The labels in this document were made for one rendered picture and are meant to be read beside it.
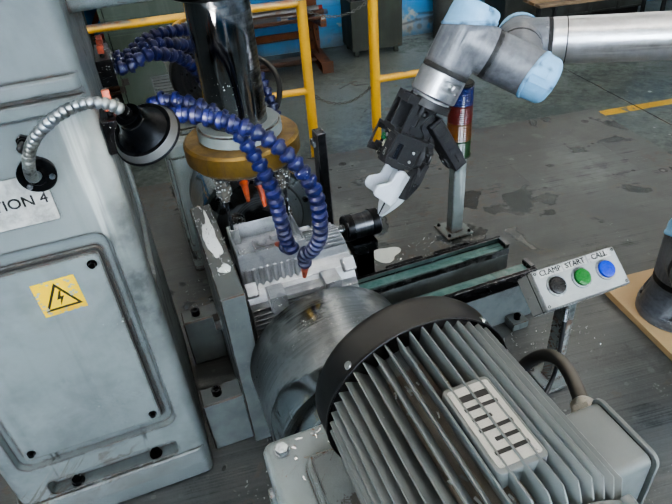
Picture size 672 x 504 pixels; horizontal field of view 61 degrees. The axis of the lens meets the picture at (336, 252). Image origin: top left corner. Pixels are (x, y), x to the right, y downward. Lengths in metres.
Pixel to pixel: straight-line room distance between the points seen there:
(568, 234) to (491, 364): 1.20
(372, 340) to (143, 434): 0.59
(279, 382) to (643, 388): 0.75
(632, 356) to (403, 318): 0.89
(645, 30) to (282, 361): 0.75
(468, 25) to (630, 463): 0.64
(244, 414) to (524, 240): 0.88
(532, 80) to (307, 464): 0.63
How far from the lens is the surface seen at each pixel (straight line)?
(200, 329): 1.22
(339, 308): 0.79
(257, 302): 1.00
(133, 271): 0.79
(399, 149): 0.91
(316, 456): 0.63
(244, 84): 0.84
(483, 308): 1.25
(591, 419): 0.50
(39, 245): 0.77
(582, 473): 0.41
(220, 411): 1.05
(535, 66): 0.92
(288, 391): 0.75
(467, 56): 0.91
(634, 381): 1.27
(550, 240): 1.60
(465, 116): 1.42
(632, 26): 1.06
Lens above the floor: 1.69
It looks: 35 degrees down
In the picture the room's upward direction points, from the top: 5 degrees counter-clockwise
